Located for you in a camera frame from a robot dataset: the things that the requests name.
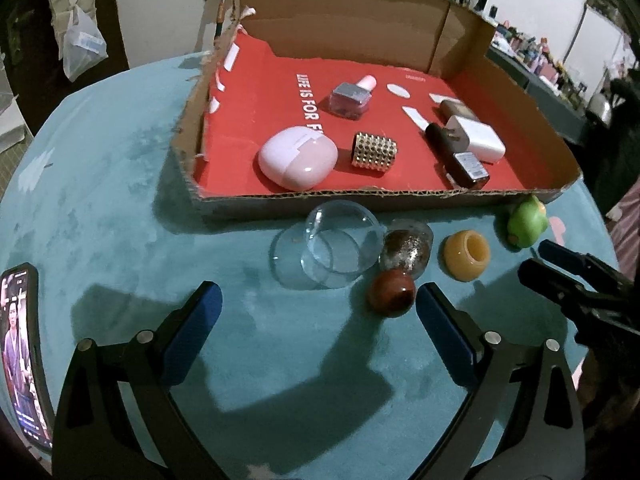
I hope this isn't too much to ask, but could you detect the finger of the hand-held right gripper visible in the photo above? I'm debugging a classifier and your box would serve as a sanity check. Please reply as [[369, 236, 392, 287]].
[[517, 258, 602, 322], [538, 239, 627, 292]]

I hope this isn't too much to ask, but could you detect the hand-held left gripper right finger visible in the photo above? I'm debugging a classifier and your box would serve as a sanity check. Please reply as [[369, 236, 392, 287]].
[[416, 282, 587, 480]]

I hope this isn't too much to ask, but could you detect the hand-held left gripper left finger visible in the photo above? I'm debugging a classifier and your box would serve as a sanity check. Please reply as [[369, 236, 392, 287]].
[[52, 280, 224, 480]]

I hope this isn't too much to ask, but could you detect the white charger plug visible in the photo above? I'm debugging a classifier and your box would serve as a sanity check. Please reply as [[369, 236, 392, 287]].
[[439, 114, 507, 164]]

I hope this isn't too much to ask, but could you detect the small tan bottle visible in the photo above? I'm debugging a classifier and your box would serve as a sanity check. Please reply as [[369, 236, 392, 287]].
[[438, 99, 481, 124]]

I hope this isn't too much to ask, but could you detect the gold studded cylinder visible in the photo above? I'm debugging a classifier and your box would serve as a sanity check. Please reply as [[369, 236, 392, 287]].
[[351, 132, 400, 174]]

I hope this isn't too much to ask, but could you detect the cardboard box with red lining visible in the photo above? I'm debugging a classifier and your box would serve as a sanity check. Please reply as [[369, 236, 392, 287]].
[[170, 0, 584, 221]]

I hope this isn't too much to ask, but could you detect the pink nail polish bottle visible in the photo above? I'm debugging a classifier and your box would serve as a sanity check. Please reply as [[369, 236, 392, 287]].
[[329, 74, 377, 121]]

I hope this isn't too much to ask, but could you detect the green pear toy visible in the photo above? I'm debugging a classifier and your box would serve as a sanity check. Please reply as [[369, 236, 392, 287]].
[[507, 194, 549, 250]]

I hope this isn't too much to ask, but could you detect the pink curtain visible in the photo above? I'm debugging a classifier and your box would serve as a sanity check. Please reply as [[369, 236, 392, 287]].
[[611, 195, 640, 281]]

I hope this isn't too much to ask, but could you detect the red-brown marble ball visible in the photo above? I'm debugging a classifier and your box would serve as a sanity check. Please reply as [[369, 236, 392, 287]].
[[367, 268, 418, 317]]

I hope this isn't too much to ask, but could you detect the clear glitter ball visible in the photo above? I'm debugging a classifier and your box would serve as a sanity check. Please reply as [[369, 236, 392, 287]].
[[378, 219, 434, 279]]

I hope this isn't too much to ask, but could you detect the clear plastic half sphere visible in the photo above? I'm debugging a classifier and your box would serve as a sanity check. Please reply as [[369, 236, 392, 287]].
[[271, 227, 334, 291], [302, 200, 382, 289]]

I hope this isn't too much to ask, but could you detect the black nail polish bottle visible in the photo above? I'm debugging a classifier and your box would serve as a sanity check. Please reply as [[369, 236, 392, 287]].
[[425, 122, 491, 191]]

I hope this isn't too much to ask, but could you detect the black side table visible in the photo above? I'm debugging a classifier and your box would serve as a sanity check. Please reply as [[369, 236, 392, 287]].
[[487, 45, 587, 147]]

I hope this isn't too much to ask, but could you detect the smartphone with lit screen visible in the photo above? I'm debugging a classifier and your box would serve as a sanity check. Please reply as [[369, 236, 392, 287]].
[[0, 263, 55, 452]]

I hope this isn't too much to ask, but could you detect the pink earbud case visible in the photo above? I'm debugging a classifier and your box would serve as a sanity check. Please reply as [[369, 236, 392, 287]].
[[257, 126, 337, 192]]

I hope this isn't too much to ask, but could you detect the stack of papers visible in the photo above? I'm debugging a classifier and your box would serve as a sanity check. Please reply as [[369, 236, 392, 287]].
[[0, 79, 21, 154]]

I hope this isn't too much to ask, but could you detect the white plastic bag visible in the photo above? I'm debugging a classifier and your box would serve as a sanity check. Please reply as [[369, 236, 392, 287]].
[[62, 5, 109, 81]]

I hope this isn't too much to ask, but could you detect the mop pole with orange grip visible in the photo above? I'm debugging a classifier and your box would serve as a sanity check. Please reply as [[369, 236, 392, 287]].
[[213, 0, 236, 42]]

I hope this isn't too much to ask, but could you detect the beige hanging cloth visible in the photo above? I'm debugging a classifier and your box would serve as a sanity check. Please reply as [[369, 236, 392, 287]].
[[44, 0, 97, 42]]

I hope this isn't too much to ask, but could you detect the yellow ring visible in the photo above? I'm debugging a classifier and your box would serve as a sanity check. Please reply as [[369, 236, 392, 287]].
[[442, 229, 491, 282]]

